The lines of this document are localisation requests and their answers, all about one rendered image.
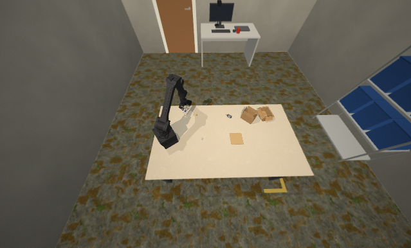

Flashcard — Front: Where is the tan flat mat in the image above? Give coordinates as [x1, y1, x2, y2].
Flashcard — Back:
[230, 133, 243, 145]

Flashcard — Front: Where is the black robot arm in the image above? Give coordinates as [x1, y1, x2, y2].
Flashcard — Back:
[154, 74, 192, 139]

